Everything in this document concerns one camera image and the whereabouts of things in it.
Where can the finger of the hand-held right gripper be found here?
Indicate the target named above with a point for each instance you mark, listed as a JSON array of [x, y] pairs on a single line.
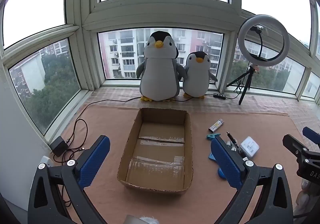
[[297, 147], [312, 134]]

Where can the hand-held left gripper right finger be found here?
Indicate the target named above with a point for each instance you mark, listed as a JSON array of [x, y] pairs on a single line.
[[225, 164]]

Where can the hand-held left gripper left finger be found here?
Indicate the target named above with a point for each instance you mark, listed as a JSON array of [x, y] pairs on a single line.
[[95, 161]]

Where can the blue round disc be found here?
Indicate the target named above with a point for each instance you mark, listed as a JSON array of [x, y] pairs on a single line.
[[222, 174]]

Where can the black and silver pen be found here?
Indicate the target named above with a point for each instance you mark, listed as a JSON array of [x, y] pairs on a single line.
[[236, 143]]

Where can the blue clip with round end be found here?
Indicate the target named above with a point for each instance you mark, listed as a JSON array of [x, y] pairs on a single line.
[[213, 136]]

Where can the clear plastic case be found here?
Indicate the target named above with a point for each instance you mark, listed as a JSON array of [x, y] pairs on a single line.
[[249, 146]]

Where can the cardboard box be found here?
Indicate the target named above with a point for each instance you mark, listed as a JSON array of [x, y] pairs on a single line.
[[157, 153]]

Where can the person's right hand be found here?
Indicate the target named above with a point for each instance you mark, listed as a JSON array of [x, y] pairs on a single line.
[[305, 197]]

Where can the black power adapter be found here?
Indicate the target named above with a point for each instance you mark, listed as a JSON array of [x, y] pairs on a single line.
[[59, 145]]

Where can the patterned lighter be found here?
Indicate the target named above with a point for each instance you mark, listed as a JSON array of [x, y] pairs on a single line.
[[216, 124]]

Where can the beige checkered mat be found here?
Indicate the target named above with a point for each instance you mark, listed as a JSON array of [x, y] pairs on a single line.
[[262, 106]]

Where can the small penguin plush toy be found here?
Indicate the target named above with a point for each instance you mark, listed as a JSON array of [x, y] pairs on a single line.
[[196, 76]]

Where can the large penguin plush toy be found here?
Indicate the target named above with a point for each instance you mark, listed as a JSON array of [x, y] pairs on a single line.
[[158, 73]]

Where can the white window frame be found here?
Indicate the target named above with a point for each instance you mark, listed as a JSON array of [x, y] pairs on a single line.
[[85, 13]]

